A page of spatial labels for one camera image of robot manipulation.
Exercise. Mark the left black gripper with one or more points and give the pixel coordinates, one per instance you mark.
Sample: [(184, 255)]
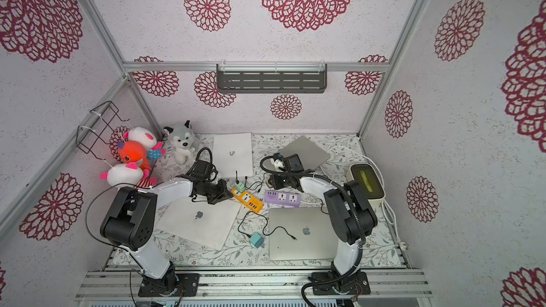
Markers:
[(225, 193)]

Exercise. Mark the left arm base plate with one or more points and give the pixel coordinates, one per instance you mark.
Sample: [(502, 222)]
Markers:
[(181, 284)]

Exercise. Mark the silver laptop back right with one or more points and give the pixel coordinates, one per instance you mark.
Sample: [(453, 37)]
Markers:
[(310, 154)]

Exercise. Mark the black wire basket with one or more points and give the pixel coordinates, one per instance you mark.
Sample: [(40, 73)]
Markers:
[(88, 136)]

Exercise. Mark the purple power strip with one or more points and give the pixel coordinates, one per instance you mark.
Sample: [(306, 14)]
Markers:
[(282, 198)]

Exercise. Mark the grey husky plush toy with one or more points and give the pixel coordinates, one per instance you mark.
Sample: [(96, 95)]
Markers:
[(183, 141)]

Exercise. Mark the orange power strip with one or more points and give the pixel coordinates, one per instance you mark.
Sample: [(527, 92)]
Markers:
[(248, 200)]

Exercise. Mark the cream box green display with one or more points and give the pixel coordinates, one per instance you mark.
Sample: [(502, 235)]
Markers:
[(365, 175)]

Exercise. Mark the green charger plug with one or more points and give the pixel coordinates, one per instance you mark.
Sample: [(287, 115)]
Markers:
[(240, 187)]

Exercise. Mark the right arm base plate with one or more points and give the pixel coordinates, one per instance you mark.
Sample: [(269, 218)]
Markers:
[(341, 283)]

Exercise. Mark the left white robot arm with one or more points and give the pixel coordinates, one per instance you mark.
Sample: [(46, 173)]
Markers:
[(129, 222)]

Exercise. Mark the grey metal wall shelf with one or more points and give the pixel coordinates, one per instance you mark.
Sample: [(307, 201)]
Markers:
[(274, 79)]

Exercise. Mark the white pink plush top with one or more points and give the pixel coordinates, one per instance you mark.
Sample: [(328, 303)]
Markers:
[(144, 137)]

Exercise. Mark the floral table mat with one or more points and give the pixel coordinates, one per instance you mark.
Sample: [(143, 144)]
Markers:
[(380, 249)]

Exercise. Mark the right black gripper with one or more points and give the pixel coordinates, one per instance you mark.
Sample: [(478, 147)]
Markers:
[(278, 180)]

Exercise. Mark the white pink plush striped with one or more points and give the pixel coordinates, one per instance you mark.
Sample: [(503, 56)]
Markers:
[(130, 174)]

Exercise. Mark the teal charger plug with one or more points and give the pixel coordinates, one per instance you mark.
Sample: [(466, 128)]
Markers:
[(256, 240)]

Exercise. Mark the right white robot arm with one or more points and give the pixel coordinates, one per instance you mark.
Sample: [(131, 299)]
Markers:
[(351, 215)]

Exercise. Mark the white laptop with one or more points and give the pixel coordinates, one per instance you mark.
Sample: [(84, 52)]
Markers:
[(199, 222), (233, 155)]

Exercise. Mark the white laptop front left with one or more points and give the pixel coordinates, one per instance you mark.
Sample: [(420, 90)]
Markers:
[(199, 222)]

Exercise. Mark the white laptop back left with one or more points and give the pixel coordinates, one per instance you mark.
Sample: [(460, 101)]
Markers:
[(233, 155)]

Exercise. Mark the orange fox plush toy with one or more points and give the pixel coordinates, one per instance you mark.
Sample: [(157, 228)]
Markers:
[(131, 151)]

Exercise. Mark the aluminium front rail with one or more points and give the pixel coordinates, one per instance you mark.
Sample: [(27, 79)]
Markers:
[(248, 285)]

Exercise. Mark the silver laptop front right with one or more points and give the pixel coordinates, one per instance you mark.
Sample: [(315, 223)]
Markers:
[(301, 234)]

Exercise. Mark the silver laptop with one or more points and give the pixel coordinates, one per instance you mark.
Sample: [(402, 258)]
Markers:
[(301, 234), (310, 154)]

